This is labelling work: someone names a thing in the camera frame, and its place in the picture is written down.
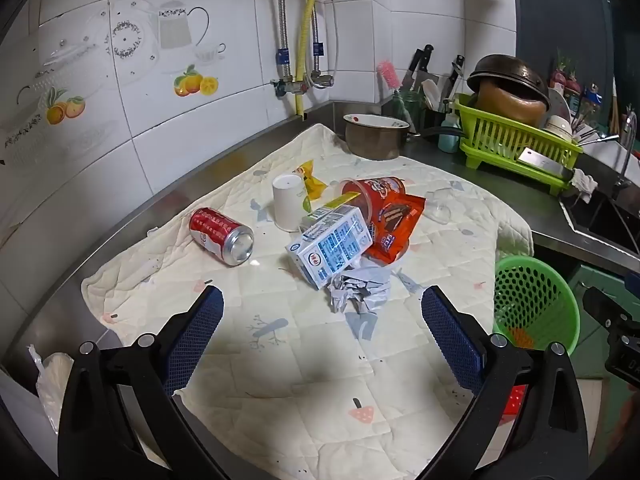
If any braided metal hose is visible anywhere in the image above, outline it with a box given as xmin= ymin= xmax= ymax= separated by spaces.
xmin=311 ymin=5 xmax=323 ymax=78
xmin=277 ymin=0 xmax=292 ymax=81

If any steel cleaver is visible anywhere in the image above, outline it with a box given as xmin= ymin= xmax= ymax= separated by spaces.
xmin=517 ymin=147 xmax=576 ymax=183

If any white rag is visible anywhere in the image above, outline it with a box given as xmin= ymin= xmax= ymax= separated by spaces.
xmin=570 ymin=169 xmax=599 ymax=205

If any clear plastic cup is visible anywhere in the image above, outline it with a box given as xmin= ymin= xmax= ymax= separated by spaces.
xmin=425 ymin=187 xmax=468 ymax=225

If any yellow gas hose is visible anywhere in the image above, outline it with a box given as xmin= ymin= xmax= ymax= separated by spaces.
xmin=295 ymin=0 xmax=325 ymax=121

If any green mesh basket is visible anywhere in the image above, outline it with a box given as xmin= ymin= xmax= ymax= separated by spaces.
xmin=492 ymin=255 xmax=582 ymax=351

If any red soda can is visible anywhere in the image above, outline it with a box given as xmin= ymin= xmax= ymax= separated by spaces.
xmin=189 ymin=207 xmax=255 ymax=267

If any dark metal wok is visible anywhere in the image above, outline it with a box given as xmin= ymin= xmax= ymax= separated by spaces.
xmin=467 ymin=54 xmax=551 ymax=106

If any brown bowl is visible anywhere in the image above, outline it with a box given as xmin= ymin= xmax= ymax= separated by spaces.
xmin=475 ymin=80 xmax=548 ymax=128

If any green glass jar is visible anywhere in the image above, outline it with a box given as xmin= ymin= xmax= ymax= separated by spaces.
xmin=392 ymin=90 xmax=426 ymax=128

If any red instant noodle cup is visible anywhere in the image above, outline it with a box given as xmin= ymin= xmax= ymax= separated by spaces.
xmin=341 ymin=176 xmax=407 ymax=226

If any metal pipe valve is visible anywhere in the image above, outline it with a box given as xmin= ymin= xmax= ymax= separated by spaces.
xmin=271 ymin=72 xmax=335 ymax=98

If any white and blue milk carton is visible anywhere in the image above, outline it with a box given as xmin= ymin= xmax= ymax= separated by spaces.
xmin=285 ymin=195 xmax=375 ymax=291

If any steel pot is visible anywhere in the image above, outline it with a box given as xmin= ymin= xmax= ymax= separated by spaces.
xmin=343 ymin=113 xmax=466 ymax=162

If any paper ball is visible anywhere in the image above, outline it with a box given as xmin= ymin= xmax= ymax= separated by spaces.
xmin=325 ymin=255 xmax=393 ymax=313

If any white bowl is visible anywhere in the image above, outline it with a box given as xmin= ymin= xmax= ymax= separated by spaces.
xmin=542 ymin=115 xmax=573 ymax=141

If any white spatula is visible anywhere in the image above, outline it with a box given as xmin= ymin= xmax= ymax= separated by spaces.
xmin=421 ymin=79 xmax=441 ymax=111

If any thin white hose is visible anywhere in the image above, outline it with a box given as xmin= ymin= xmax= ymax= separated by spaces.
xmin=320 ymin=0 xmax=340 ymax=78

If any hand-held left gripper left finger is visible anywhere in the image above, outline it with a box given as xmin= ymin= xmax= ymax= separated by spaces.
xmin=57 ymin=285 xmax=225 ymax=480

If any steel sink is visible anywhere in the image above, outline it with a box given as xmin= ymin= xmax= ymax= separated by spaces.
xmin=560 ymin=180 xmax=640 ymax=256

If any pink bottle brush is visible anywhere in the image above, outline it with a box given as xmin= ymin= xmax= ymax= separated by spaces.
xmin=377 ymin=60 xmax=403 ymax=93

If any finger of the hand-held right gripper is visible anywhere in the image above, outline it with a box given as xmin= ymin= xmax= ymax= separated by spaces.
xmin=582 ymin=286 xmax=635 ymax=333

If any orange wafer wrapper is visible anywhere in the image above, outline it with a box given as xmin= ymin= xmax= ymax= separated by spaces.
xmin=367 ymin=192 xmax=427 ymax=266

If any green dish rack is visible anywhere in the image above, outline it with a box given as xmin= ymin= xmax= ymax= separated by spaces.
xmin=452 ymin=94 xmax=585 ymax=196

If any yellow snack wrapper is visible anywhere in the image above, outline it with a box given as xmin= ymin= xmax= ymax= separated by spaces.
xmin=295 ymin=159 xmax=328 ymax=213

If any black-handled knife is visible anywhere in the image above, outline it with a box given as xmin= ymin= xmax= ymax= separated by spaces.
xmin=442 ymin=54 xmax=466 ymax=106
xmin=404 ymin=44 xmax=435 ymax=91

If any teal bottle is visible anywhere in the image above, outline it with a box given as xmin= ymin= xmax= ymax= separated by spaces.
xmin=438 ymin=112 xmax=463 ymax=153

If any white plastic bag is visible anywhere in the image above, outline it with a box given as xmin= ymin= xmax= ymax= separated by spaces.
xmin=27 ymin=345 xmax=76 ymax=436

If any steel faucet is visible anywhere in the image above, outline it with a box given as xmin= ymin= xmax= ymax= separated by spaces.
xmin=595 ymin=110 xmax=638 ymax=191

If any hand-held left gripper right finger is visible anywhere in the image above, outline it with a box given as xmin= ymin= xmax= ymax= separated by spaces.
xmin=421 ymin=285 xmax=590 ymax=480

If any white quilted mat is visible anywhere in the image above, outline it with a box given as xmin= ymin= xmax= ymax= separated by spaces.
xmin=81 ymin=123 xmax=536 ymax=480

